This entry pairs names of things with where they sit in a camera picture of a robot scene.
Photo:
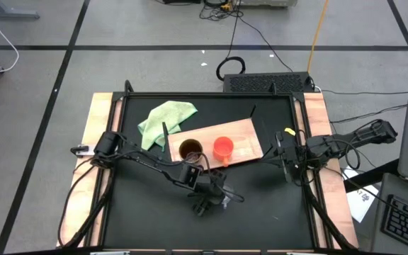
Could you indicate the black desk bar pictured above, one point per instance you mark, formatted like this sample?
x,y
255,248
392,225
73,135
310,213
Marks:
x,y
370,176

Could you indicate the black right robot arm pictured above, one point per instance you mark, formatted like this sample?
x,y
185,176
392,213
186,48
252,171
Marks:
x,y
367,136

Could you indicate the orange plastic cup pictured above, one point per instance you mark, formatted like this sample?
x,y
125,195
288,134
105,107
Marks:
x,y
222,147

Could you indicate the black keyboard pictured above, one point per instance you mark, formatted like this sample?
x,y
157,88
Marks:
x,y
406,223

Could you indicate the black computer case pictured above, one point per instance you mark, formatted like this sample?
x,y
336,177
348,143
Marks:
x,y
264,83

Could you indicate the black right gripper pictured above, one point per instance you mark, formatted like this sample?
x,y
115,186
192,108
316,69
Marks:
x,y
294,152

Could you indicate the black metal table frame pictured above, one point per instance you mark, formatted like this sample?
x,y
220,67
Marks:
x,y
207,94

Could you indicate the yellow plug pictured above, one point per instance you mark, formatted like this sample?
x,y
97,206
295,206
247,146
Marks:
x,y
225,6

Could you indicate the black equipment box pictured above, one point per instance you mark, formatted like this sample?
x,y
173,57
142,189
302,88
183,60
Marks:
x,y
182,1

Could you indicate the grey equipment box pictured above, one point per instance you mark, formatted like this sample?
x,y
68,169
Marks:
x,y
267,3

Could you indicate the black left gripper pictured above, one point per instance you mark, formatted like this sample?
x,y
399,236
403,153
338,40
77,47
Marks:
x,y
209,191

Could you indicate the green cloth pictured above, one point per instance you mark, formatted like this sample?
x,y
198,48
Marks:
x,y
165,117

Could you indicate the grey keyboard desk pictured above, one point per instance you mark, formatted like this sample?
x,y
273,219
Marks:
x,y
384,191

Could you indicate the wooden side plank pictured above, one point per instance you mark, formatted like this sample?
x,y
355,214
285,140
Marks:
x,y
97,110
315,110

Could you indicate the brown glazed ceramic mug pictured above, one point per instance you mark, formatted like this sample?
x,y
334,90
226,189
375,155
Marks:
x,y
190,147

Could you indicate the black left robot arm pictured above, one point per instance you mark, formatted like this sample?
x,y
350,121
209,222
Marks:
x,y
154,166

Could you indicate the small yellow tag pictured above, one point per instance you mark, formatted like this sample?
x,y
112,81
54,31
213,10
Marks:
x,y
289,131

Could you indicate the clear plastic cup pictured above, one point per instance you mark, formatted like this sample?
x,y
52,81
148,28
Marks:
x,y
227,202

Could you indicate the white paper sheet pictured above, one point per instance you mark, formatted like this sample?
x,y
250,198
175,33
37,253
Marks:
x,y
361,205

